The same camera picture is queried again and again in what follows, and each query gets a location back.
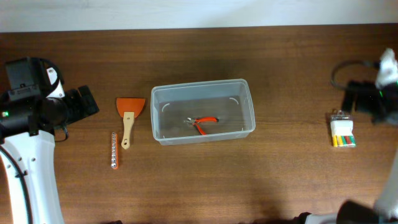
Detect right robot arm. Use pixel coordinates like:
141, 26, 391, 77
293, 81, 397, 224

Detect clear plastic storage container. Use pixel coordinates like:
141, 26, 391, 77
150, 79, 256, 146

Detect left black camera cable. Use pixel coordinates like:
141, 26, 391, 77
0, 57, 70, 224

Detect red handled cutting pliers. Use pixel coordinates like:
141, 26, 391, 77
185, 117, 219, 136

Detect orange scraper wooden handle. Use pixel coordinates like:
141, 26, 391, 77
116, 98, 146, 149

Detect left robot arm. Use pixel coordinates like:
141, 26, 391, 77
1, 57, 99, 223

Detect orange socket bit rail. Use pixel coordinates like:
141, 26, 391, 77
111, 132, 119, 170

